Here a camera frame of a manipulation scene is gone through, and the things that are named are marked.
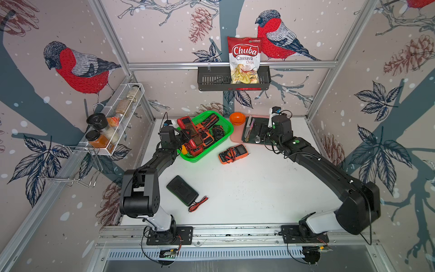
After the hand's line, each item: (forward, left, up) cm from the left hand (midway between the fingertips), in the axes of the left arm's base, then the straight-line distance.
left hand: (192, 127), depth 91 cm
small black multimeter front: (+8, -14, -14) cm, 21 cm away
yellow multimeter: (-8, +5, -11) cm, 15 cm away
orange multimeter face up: (-8, -23, -15) cm, 28 cm away
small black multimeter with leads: (+14, -10, -9) cm, 19 cm away
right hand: (-5, -36, +8) cm, 37 cm away
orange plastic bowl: (+21, -27, -14) cm, 37 cm away
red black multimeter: (-7, 0, -13) cm, 14 cm away
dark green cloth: (-13, -34, +14) cm, 38 cm away
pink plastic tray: (+11, -26, -17) cm, 33 cm away
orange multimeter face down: (+1, -7, -10) cm, 12 cm away
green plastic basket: (+14, -17, -13) cm, 26 cm away
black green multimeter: (-29, +5, -16) cm, 33 cm away
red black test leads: (-36, -4, -17) cm, 41 cm away
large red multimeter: (0, 0, -4) cm, 4 cm away
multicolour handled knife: (+6, -33, -17) cm, 38 cm away
